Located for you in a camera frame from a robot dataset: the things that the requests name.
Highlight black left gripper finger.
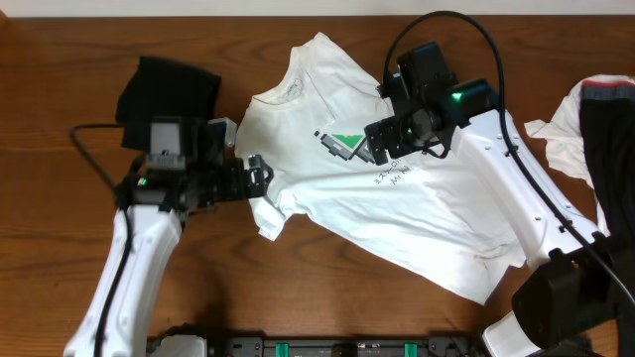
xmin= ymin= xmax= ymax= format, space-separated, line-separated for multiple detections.
xmin=247 ymin=177 xmax=271 ymax=198
xmin=247 ymin=155 xmax=274 ymax=179

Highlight white printed t-shirt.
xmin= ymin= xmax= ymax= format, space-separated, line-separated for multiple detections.
xmin=235 ymin=34 xmax=525 ymax=303

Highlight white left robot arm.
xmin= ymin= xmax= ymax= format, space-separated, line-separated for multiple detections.
xmin=63 ymin=155 xmax=274 ymax=356

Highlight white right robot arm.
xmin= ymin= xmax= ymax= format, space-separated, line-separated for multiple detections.
xmin=365 ymin=76 xmax=634 ymax=356

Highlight black folded cloth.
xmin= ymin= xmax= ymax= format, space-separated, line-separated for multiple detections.
xmin=115 ymin=57 xmax=221 ymax=152

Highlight white crumpled garment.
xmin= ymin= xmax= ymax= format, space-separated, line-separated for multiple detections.
xmin=525 ymin=74 xmax=634 ymax=235

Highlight dark navy striped garment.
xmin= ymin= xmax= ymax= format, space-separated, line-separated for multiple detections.
xmin=579 ymin=80 xmax=634 ymax=239

